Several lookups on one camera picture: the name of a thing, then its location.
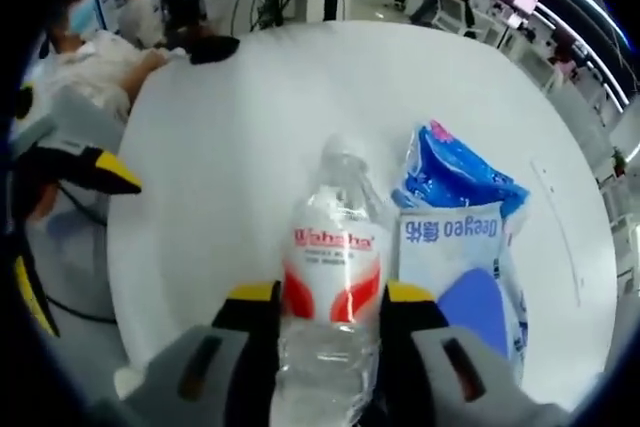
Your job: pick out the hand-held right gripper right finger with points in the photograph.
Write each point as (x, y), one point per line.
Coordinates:
(415, 362)

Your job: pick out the white office chair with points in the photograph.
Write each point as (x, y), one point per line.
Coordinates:
(452, 12)

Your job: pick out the white table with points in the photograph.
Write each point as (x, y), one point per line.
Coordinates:
(250, 147)

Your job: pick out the black rounded object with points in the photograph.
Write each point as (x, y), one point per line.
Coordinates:
(212, 49)

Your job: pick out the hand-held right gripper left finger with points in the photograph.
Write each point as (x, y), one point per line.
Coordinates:
(240, 347)

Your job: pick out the clear red-label water bottle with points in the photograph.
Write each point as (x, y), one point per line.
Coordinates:
(335, 257)

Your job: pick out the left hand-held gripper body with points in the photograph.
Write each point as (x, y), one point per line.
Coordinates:
(70, 119)

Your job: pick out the person's left hand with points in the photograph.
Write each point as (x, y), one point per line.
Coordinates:
(46, 202)

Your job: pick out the potted plant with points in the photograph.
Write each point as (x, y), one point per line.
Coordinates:
(619, 162)

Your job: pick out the blue tissue pack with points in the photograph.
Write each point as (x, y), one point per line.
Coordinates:
(450, 167)

